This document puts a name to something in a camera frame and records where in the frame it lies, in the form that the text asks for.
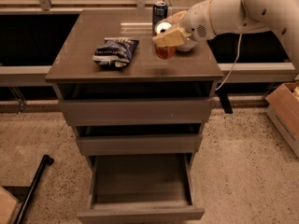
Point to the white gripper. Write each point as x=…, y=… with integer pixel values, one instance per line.
x=196, y=23

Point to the red coke can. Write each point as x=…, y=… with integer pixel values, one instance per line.
x=164, y=52

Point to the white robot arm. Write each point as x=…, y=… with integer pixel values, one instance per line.
x=253, y=16

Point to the blue soda can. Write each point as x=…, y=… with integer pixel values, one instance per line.
x=159, y=12

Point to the grey top drawer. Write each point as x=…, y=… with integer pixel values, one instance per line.
x=135, y=112

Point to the grey drawer cabinet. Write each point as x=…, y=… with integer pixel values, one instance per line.
x=76, y=76

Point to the grey middle drawer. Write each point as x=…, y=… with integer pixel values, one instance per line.
x=139, y=144

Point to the grey open bottom drawer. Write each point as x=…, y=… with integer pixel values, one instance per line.
x=131, y=189

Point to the white ceramic bowl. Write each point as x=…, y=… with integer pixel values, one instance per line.
x=188, y=45

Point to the blue chip bag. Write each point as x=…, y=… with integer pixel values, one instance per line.
x=116, y=52

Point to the cardboard box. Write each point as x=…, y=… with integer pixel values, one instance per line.
x=283, y=110

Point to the black metal bar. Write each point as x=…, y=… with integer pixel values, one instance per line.
x=46, y=160

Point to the wooden board corner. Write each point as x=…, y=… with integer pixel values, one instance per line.
x=8, y=204

